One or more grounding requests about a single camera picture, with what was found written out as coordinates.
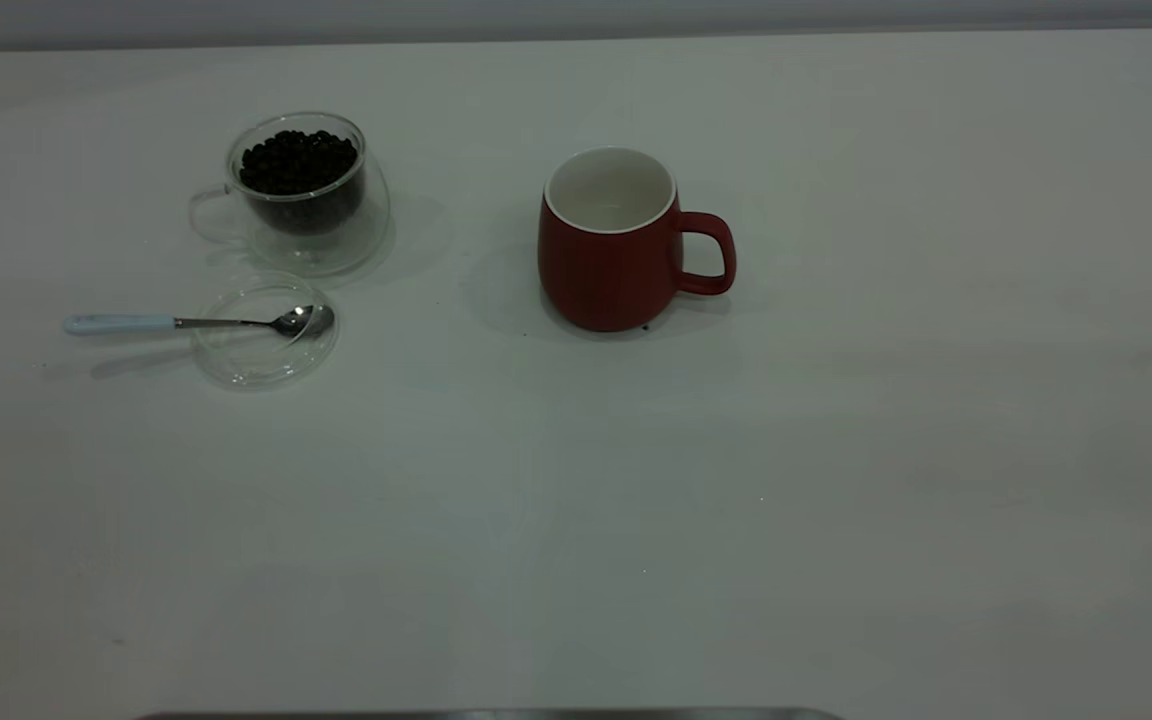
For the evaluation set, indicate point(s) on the clear glass cup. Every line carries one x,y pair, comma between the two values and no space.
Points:
336,245

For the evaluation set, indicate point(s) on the red ceramic mug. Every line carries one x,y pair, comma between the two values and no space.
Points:
606,280

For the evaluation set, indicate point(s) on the dark coffee beans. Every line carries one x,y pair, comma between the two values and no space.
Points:
296,165

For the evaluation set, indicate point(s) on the clear glass lid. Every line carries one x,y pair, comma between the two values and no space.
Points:
256,360

